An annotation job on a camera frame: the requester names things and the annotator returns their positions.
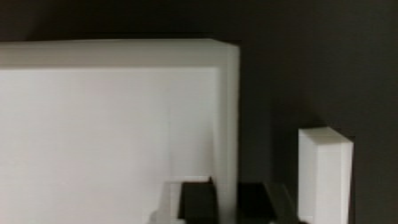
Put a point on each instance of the gripper left finger with black tip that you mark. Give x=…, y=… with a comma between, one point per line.
x=190, y=203

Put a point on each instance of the white U-shaped fence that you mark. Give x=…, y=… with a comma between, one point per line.
x=326, y=154

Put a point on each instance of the gripper right finger with black tip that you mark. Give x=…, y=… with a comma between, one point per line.
x=266, y=204

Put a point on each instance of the white drawer cabinet frame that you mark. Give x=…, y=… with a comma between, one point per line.
x=118, y=127

